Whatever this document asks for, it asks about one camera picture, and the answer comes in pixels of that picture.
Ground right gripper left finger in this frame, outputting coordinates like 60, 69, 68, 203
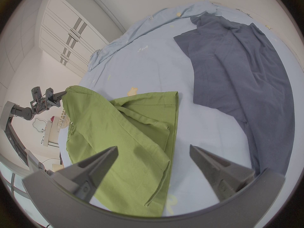
56, 146, 119, 203

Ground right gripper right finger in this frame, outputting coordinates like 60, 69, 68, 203
190, 145, 256, 203

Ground green shorts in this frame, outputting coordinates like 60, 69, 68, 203
58, 85, 179, 217

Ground round woven basket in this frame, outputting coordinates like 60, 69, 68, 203
57, 110, 72, 130

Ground dark blue garment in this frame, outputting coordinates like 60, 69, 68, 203
173, 12, 295, 176

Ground white wardrobe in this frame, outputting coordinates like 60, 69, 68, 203
38, 0, 110, 74

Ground window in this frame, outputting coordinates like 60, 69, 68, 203
0, 155, 36, 223

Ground pale blue quilt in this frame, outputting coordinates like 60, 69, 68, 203
88, 0, 220, 72

